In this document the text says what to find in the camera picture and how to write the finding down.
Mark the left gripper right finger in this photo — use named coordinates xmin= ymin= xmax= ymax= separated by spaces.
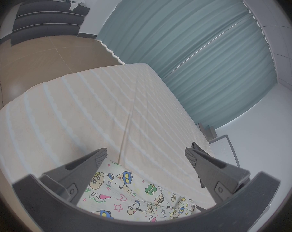
xmin=185 ymin=147 xmax=251 ymax=206

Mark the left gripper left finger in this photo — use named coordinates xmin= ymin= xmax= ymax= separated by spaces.
xmin=41 ymin=148 xmax=108 ymax=206

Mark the white printed pyjama top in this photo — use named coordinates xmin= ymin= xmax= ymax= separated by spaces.
xmin=76 ymin=159 xmax=201 ymax=223

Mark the black garment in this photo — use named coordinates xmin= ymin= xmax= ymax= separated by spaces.
xmin=191 ymin=142 xmax=210 ymax=188

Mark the grey bedside table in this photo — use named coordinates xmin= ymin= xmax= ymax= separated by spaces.
xmin=197 ymin=123 xmax=219 ymax=141

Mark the white cloth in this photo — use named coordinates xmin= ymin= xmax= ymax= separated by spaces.
xmin=59 ymin=0 xmax=85 ymax=11

